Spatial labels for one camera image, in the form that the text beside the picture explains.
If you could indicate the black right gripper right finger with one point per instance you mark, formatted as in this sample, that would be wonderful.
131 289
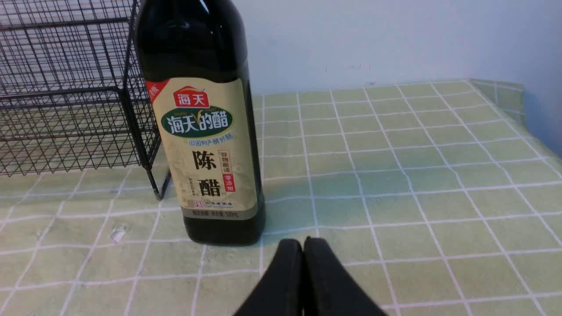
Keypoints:
329 290

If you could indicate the dark vinegar bottle beige label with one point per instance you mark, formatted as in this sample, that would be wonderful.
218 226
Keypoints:
194 59

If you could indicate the green checkered tablecloth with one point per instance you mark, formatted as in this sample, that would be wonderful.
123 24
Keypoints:
433 195

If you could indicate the black wire mesh shelf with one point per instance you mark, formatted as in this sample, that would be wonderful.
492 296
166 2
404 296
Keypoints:
72 93

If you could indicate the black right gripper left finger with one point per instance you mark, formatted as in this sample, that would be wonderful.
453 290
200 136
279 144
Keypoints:
278 291

